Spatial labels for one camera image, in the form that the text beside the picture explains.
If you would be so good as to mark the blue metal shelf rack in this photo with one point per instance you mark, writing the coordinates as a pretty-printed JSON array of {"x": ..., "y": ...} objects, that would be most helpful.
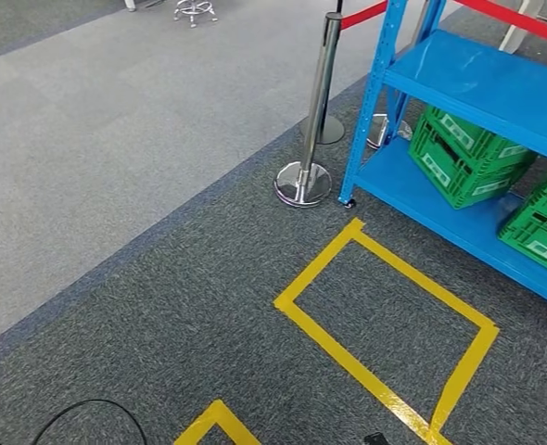
[{"x": 478, "y": 86}]

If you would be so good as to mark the chrome stool base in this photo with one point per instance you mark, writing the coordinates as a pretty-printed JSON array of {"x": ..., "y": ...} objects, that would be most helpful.
[{"x": 195, "y": 9}]

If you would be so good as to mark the red barrier belt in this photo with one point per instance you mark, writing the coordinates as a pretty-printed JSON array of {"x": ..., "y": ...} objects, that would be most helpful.
[
  {"x": 364, "y": 15},
  {"x": 524, "y": 21}
]

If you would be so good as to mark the green plastic crate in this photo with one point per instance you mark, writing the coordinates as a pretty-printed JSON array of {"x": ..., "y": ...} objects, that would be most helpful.
[
  {"x": 537, "y": 239},
  {"x": 482, "y": 138},
  {"x": 459, "y": 184}
]

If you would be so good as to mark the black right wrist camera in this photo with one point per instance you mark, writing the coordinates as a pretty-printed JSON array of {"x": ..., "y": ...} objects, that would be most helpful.
[{"x": 376, "y": 439}]

